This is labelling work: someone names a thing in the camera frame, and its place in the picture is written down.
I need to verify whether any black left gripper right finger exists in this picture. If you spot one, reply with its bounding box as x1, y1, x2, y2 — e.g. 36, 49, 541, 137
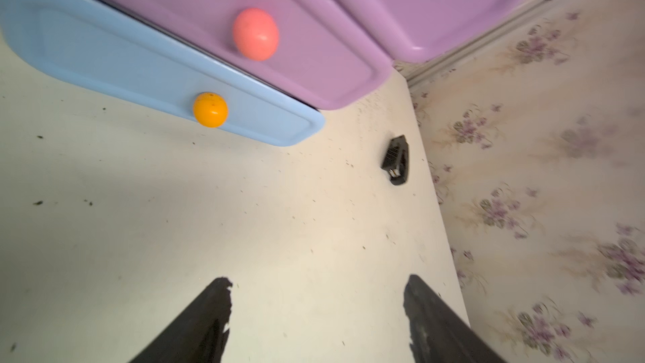
403, 274, 505, 363

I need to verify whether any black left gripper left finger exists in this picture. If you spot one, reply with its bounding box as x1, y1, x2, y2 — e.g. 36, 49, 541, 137
132, 277, 232, 362

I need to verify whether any yellow bottom drawer knob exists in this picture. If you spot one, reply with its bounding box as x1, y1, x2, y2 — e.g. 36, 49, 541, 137
192, 92, 228, 129

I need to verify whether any blue bottom drawer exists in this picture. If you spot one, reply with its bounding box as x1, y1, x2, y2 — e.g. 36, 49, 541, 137
1, 0, 325, 146

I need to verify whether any pink drawer knob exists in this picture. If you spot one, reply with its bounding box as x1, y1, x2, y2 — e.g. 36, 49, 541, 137
233, 8, 280, 62

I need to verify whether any black binder clip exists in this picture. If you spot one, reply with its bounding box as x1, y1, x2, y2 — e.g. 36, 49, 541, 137
381, 135, 409, 186

